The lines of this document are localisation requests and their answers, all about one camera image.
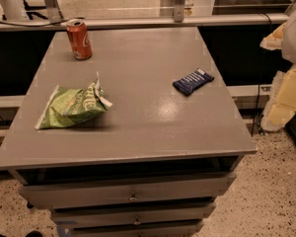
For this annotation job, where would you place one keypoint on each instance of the red coke can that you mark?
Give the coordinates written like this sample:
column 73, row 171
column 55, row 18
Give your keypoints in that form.
column 79, row 40

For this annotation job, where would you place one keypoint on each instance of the blue rxbar blueberry wrapper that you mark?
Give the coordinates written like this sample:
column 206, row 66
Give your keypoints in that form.
column 193, row 81

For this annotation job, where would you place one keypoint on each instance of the grey top drawer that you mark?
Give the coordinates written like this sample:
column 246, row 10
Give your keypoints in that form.
column 128, row 190

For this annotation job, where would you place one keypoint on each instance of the grey middle drawer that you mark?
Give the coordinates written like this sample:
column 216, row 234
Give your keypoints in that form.
column 134, row 215

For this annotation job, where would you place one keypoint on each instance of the green chip bag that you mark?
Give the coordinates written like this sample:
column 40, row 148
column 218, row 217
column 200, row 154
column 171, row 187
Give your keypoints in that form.
column 67, row 107

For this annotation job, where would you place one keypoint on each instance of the grey bottom drawer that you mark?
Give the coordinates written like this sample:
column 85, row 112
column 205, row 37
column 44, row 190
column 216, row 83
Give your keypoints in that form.
column 157, row 229

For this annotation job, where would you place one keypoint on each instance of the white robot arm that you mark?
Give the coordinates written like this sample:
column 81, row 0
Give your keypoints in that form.
column 288, row 50

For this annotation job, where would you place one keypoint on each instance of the grey drawer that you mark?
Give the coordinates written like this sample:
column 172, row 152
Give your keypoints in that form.
column 128, row 190
column 134, row 215
column 157, row 229

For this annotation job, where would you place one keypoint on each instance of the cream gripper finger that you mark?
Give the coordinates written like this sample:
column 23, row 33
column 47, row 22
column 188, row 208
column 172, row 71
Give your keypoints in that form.
column 274, row 40
column 281, row 107

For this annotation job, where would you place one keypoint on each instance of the grey metal rail frame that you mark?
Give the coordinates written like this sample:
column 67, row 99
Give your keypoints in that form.
column 108, row 14

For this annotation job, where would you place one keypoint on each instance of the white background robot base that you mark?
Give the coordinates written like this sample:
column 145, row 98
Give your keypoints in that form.
column 14, row 10

